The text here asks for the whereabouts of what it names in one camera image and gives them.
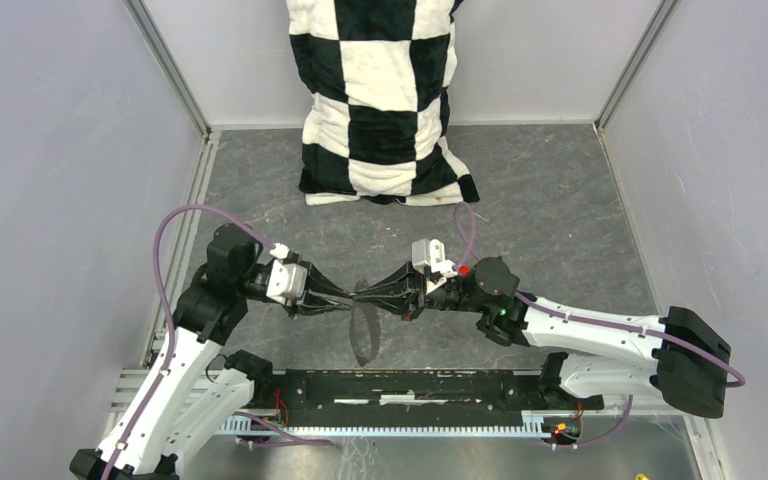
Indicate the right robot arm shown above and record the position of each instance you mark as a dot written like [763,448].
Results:
[676,357]

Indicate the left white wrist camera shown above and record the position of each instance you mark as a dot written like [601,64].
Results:
[286,255]

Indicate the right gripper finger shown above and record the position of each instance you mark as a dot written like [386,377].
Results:
[399,286]
[405,310]

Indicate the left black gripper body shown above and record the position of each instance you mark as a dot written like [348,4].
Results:
[291,310]

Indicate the grey slotted cable duct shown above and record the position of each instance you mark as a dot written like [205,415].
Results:
[531,427]

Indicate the black white checkered blanket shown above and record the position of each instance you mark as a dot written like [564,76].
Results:
[378,73]

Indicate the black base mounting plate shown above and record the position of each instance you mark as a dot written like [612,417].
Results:
[393,415]

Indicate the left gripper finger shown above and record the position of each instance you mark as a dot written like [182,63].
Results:
[313,305]
[321,286]

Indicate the aluminium frame rail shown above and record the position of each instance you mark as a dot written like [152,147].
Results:
[509,389]

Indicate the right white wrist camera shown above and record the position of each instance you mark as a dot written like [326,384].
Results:
[428,258]

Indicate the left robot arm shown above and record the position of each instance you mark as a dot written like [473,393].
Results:
[159,433]

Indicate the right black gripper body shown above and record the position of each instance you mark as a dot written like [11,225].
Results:
[420,291]

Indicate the large metal keyring plate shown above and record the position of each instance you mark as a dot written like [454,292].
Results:
[364,314]

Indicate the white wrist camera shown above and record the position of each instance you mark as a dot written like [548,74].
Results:
[428,258]
[286,255]

